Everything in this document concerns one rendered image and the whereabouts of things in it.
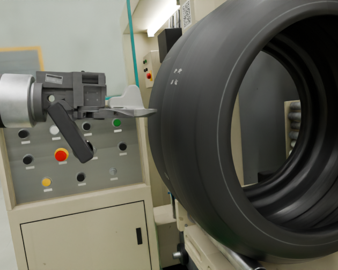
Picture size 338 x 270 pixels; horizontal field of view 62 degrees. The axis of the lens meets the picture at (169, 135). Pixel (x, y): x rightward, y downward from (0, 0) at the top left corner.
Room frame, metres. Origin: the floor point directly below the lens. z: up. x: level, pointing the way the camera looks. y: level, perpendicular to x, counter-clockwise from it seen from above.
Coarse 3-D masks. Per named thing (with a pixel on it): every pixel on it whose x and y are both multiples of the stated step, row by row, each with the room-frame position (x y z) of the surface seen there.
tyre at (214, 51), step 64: (256, 0) 0.49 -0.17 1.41; (320, 0) 0.50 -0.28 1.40; (192, 64) 0.48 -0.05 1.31; (320, 64) 0.81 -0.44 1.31; (192, 128) 0.46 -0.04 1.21; (320, 128) 0.83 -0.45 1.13; (192, 192) 0.47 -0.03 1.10; (256, 192) 0.78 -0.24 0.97; (320, 192) 0.74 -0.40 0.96; (256, 256) 0.50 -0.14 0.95; (320, 256) 0.51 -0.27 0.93
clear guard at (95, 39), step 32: (0, 0) 1.05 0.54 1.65; (32, 0) 1.08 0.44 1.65; (64, 0) 1.11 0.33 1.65; (96, 0) 1.14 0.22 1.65; (128, 0) 1.16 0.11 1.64; (0, 32) 1.05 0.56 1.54; (32, 32) 1.07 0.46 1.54; (64, 32) 1.10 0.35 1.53; (96, 32) 1.13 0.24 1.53; (128, 32) 1.16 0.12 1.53; (0, 64) 1.04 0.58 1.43; (32, 64) 1.07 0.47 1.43; (64, 64) 1.10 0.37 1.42; (96, 64) 1.13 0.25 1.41; (128, 64) 1.16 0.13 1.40
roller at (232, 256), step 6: (210, 240) 0.68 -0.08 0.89; (216, 246) 0.64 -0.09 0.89; (222, 246) 0.61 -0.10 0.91; (222, 252) 0.61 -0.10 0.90; (228, 252) 0.58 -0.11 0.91; (234, 252) 0.57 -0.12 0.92; (228, 258) 0.58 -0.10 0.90; (234, 258) 0.55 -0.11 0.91; (240, 258) 0.54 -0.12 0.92; (246, 258) 0.54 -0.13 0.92; (234, 264) 0.55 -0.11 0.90; (240, 264) 0.53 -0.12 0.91; (246, 264) 0.52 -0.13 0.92; (252, 264) 0.51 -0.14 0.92; (258, 264) 0.51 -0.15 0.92
